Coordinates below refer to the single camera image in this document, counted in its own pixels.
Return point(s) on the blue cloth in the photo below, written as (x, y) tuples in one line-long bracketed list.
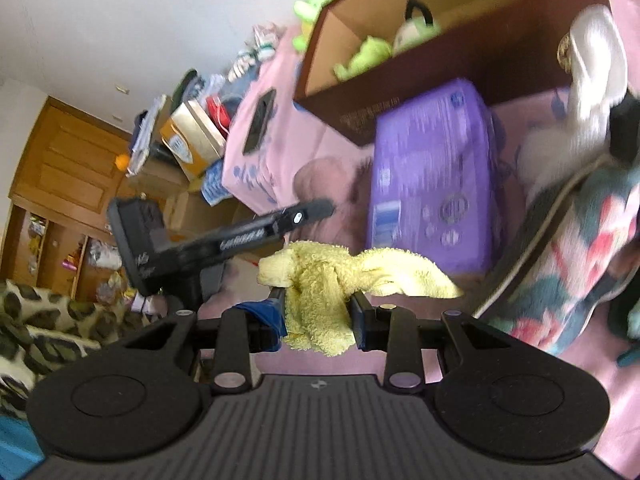
[(17, 445)]

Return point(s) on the white towel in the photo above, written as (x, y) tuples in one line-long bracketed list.
[(595, 85)]

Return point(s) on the black phone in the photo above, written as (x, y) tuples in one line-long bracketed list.
[(259, 122)]

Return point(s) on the brown cardboard box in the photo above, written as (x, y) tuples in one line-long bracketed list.
[(450, 75)]

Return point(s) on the leopard print blanket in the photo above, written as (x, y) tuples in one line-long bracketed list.
[(45, 330)]

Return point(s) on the yellow fluffy towel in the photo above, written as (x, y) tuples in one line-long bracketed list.
[(320, 285)]

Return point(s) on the stack of papers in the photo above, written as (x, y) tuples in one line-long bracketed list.
[(147, 135)]

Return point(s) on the white striped plush toy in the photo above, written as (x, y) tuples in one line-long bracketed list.
[(250, 55)]

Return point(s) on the blue plastic bag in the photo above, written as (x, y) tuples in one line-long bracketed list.
[(215, 185)]

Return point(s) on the purple plastic package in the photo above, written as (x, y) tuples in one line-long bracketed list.
[(430, 175)]

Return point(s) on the orange ball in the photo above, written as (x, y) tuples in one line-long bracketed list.
[(122, 162)]

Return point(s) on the wooden cabinet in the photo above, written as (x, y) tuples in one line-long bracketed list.
[(65, 160)]

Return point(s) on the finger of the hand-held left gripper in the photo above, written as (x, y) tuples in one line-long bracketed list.
[(310, 211)]

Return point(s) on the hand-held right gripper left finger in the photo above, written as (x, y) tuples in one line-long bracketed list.
[(272, 317)]

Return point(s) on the green plush toy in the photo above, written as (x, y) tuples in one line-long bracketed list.
[(365, 55), (312, 5)]

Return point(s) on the gold tissue box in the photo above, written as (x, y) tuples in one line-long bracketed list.
[(192, 137)]

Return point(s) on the pink printed bed sheet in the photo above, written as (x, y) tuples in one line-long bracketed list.
[(325, 155)]

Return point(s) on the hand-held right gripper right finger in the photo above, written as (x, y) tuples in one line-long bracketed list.
[(361, 320)]

